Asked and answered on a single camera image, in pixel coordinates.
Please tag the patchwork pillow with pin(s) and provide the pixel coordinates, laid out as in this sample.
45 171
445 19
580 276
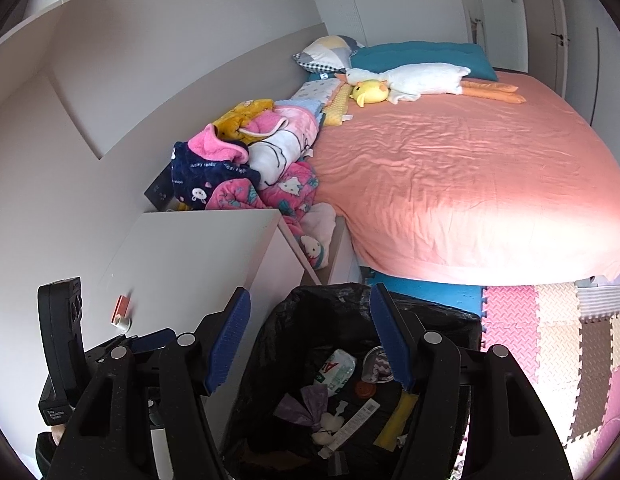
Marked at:
327 52

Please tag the yellow packet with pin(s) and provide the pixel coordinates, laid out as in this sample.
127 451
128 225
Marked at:
396 420

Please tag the white tissue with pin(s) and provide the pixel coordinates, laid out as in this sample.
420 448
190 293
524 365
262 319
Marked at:
330 427

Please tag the black bagged trash bin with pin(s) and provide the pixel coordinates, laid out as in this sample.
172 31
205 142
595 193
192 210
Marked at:
290 320

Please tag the black wall socket panel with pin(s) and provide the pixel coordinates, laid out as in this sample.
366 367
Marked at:
157 190

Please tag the white goose plush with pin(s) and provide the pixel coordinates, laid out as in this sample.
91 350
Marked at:
425 80

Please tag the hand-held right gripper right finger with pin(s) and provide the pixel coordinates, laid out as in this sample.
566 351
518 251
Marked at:
390 340

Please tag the teal pillow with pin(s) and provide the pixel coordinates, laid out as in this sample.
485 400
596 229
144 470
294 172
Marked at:
420 55

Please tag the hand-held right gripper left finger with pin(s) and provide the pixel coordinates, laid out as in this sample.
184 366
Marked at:
230 340

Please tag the light blue blanket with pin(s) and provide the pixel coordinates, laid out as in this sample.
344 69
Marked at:
302 110

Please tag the yellow plush blanket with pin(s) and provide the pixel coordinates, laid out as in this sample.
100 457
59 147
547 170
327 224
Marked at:
240 115

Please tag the yellow dotted long pillow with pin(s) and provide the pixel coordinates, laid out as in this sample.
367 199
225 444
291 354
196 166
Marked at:
337 107

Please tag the white door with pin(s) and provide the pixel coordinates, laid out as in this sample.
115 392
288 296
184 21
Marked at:
575 20

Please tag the white pink cartoon blanket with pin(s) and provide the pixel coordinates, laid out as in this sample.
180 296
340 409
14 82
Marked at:
275 155

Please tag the person's left forearm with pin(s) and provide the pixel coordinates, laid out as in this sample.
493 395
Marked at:
46 452

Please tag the pink cat print blanket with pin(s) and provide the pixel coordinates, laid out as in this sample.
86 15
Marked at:
285 190

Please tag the small red white object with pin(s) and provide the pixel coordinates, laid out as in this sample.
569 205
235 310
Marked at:
122 310

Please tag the foam floor mat tiles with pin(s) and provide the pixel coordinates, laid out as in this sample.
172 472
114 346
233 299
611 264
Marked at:
540 340

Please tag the white red green packet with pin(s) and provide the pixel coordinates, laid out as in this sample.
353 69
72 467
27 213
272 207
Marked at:
335 370

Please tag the purple plastic bag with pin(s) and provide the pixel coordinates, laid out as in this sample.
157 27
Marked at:
305 405

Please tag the orange bottle cap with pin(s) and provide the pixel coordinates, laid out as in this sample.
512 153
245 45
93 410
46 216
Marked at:
365 390

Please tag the bed with pink sheet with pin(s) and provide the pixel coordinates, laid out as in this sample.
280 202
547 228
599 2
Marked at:
465 185

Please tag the white printed carton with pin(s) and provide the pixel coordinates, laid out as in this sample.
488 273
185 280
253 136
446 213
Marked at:
352 425

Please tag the white wardrobe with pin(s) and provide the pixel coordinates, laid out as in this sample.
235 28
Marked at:
510 35

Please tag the light dotted pillow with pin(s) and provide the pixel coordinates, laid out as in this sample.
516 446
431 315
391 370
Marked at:
315 91

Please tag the white bedside table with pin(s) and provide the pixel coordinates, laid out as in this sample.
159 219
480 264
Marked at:
190 260

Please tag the yellow duck plush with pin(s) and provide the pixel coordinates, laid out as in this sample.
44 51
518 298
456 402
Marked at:
370 92

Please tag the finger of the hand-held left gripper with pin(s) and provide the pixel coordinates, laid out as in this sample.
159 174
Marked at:
152 340

